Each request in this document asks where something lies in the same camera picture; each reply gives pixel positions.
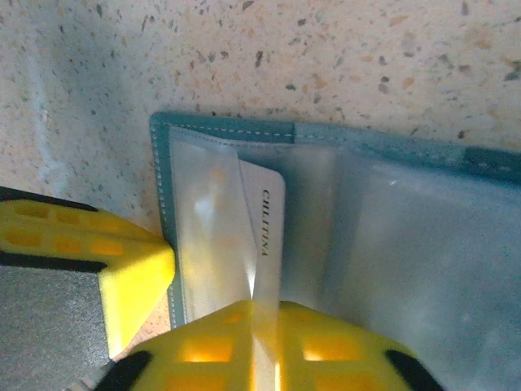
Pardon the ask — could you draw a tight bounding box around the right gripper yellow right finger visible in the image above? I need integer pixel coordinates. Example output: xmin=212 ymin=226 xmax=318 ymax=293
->
xmin=279 ymin=301 xmax=444 ymax=391

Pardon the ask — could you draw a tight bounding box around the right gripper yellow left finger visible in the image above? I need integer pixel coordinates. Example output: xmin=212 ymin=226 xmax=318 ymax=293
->
xmin=95 ymin=300 xmax=256 ymax=391

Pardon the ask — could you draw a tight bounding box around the teal card holder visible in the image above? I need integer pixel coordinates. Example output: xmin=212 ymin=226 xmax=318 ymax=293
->
xmin=149 ymin=112 xmax=521 ymax=391

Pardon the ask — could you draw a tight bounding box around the white credit card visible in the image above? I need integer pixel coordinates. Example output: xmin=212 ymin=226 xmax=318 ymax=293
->
xmin=238 ymin=160 xmax=286 ymax=302

